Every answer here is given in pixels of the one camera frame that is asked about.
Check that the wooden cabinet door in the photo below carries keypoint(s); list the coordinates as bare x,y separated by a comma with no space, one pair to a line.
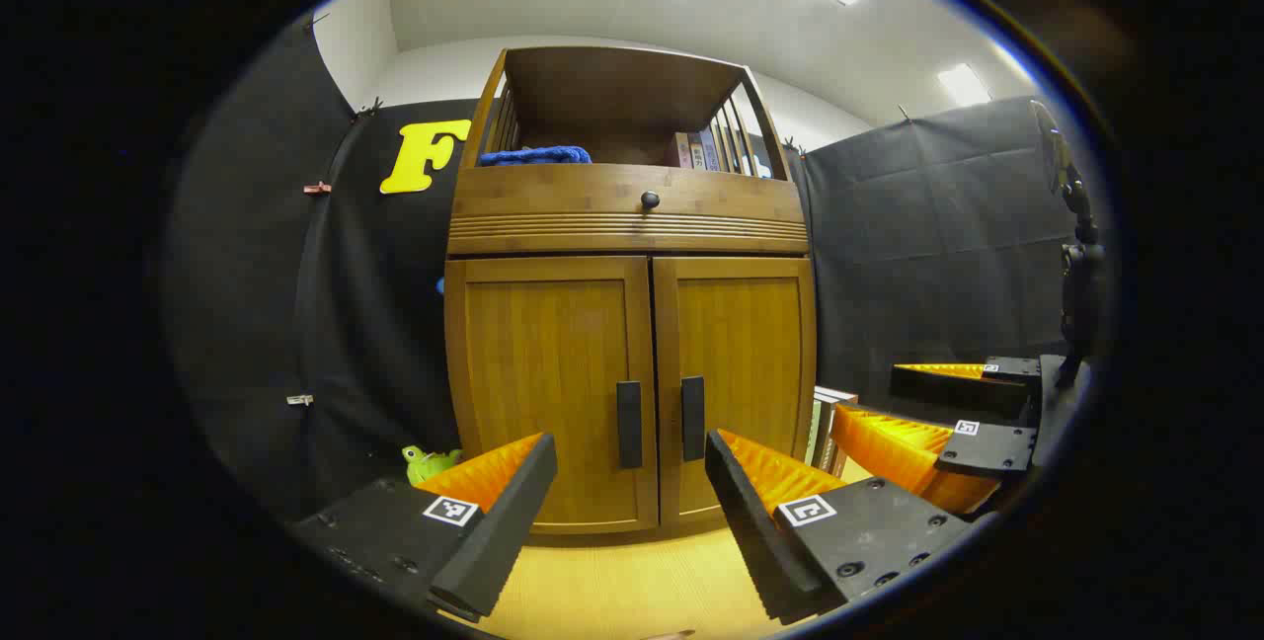
543,373
750,354

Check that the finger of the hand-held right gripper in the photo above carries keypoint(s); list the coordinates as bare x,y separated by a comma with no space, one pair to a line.
987,450
948,391

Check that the small ceiling light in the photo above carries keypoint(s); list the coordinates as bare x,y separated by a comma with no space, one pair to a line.
963,85

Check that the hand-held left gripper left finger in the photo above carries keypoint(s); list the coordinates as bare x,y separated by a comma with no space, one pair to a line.
504,531

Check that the wooden drawer with black knob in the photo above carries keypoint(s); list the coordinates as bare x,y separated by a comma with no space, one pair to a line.
553,196

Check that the green book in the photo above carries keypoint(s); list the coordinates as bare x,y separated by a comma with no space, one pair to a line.
815,433

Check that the grey book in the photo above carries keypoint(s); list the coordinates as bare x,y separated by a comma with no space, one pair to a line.
828,438

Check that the blue cloth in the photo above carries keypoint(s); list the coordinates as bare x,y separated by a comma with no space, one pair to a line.
538,156

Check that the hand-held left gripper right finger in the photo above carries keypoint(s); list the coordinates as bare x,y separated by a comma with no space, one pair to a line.
750,531

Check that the small dark book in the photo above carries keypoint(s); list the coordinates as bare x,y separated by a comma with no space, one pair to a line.
696,152

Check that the small brown book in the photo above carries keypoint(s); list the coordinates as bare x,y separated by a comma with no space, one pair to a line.
682,151

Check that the wooden double-door shoe cabinet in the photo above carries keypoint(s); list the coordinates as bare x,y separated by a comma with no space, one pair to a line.
612,97

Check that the red clip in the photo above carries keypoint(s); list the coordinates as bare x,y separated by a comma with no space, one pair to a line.
316,188

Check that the green frog toy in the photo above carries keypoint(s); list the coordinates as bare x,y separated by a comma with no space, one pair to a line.
425,467

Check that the black backdrop cloth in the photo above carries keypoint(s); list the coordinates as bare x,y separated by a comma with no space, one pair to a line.
375,324

